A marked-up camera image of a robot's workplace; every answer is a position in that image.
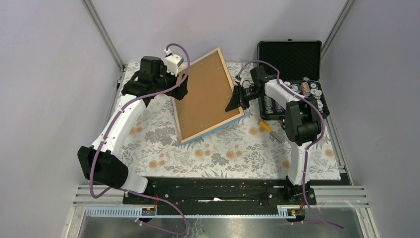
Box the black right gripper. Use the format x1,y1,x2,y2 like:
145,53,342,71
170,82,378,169
225,84,263,114

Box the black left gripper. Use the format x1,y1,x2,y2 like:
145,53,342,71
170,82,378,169
154,62,188,100

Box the yellow handled screwdriver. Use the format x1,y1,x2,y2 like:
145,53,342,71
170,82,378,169
260,120,283,143

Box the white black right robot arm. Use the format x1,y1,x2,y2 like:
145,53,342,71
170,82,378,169
228,66,325,204

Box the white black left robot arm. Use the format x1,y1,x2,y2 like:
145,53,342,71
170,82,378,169
77,51,233,204

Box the floral tablecloth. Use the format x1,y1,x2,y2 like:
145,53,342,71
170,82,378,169
95,61,342,180

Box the brown poker chip stack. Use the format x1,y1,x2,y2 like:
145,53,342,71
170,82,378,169
301,82,311,97

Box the black poker chip case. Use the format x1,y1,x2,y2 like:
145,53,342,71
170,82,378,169
257,40,330,120

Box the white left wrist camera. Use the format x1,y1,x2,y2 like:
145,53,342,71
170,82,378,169
163,49,184,76

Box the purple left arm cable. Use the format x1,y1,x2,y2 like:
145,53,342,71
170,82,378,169
88,43,192,236

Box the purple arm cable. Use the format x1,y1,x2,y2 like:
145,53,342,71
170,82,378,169
88,43,192,236
236,60,345,231

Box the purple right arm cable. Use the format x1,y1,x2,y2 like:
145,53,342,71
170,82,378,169
236,60,345,231

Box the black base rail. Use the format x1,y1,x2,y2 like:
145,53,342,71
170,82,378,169
123,177,317,215

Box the white slotted cable duct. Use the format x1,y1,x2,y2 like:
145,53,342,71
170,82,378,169
85,206,296,219

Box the aluminium frame rails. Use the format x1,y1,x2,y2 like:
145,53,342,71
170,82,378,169
73,184,369,207

